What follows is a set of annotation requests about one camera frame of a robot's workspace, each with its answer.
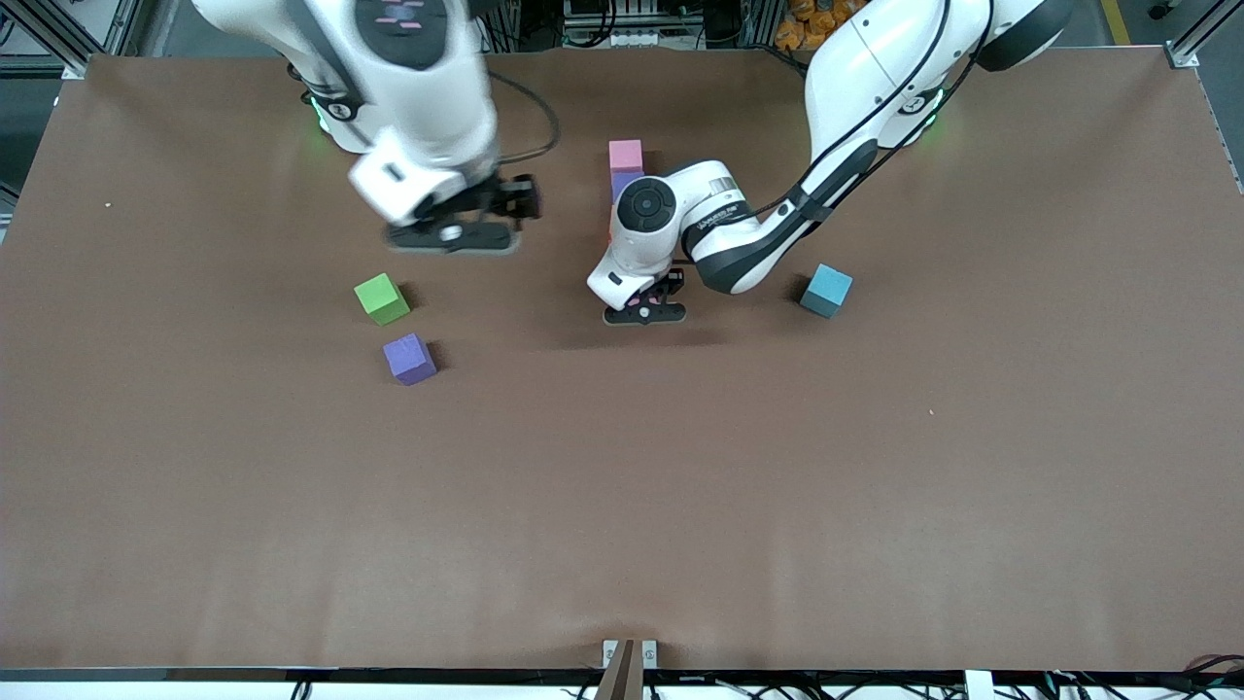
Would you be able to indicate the paper table cover sheet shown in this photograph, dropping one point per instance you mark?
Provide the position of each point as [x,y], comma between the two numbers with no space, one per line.
[622,544]

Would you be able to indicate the green foam cube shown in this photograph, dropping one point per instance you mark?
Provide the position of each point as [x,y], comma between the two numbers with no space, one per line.
[381,298]

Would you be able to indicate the white power strip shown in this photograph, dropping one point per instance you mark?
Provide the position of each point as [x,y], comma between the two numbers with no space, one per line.
[622,39]

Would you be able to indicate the aluminium frame post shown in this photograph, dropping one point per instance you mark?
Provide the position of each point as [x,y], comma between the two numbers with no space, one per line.
[515,24]
[763,24]

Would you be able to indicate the pink foam cube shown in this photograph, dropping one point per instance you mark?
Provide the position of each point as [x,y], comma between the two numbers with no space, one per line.
[626,156]
[649,297]

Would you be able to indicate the black chair caster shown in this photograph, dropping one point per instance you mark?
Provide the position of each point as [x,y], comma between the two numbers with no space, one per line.
[1159,10]

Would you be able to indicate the orange lumpy objects pile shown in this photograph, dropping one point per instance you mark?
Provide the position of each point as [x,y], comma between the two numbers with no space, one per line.
[807,24]

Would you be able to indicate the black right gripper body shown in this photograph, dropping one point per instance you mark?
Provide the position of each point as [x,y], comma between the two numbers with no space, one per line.
[505,197]

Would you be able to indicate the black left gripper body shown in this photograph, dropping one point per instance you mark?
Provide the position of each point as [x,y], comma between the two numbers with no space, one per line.
[673,282]

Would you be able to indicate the aluminium frame profile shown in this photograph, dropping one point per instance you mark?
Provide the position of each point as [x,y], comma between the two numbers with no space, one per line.
[58,34]
[1205,31]

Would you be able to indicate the purple foam cube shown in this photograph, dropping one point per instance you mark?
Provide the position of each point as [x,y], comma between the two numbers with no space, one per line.
[408,358]
[622,181]

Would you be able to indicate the white metal bracket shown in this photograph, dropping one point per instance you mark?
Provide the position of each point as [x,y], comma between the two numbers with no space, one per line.
[609,653]

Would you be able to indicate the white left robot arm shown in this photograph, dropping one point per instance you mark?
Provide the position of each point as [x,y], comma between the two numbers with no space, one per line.
[875,68]

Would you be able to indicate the light blue foam cube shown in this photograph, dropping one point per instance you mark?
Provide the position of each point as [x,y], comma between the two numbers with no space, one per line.
[826,289]

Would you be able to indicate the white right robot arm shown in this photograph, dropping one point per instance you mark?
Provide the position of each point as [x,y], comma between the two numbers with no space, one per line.
[428,97]

